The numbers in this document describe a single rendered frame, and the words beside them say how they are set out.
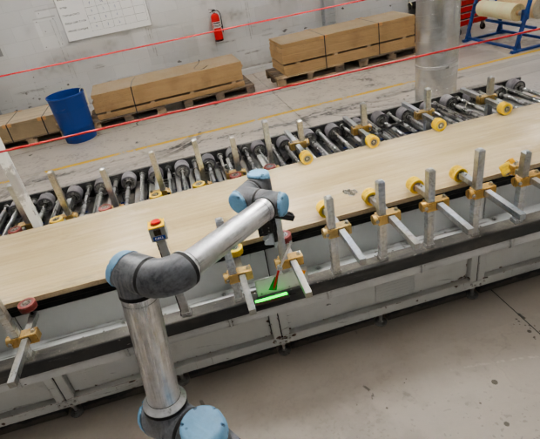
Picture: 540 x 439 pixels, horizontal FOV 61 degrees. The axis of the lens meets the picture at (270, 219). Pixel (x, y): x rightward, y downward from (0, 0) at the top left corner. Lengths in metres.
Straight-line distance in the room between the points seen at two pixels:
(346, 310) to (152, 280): 1.74
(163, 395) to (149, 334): 0.25
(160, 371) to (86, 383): 1.38
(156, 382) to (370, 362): 1.54
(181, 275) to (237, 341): 1.52
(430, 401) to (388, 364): 0.30
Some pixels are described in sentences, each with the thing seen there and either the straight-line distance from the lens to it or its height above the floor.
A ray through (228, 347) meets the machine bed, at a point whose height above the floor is 0.17.
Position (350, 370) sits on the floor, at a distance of 2.79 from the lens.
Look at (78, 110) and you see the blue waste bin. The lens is 7.39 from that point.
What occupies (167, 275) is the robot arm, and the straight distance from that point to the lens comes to 1.30.
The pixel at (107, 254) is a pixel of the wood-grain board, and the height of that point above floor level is 0.90.
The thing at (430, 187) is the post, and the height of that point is 1.05.
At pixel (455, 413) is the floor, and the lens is 2.66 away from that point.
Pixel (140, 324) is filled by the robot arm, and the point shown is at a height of 1.24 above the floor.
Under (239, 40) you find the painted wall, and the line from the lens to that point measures 9.07.
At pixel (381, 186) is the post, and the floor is 1.13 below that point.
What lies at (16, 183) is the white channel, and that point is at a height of 1.19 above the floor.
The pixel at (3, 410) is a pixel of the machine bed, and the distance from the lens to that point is 3.12.
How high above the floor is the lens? 2.16
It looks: 31 degrees down
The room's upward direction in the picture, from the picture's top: 11 degrees counter-clockwise
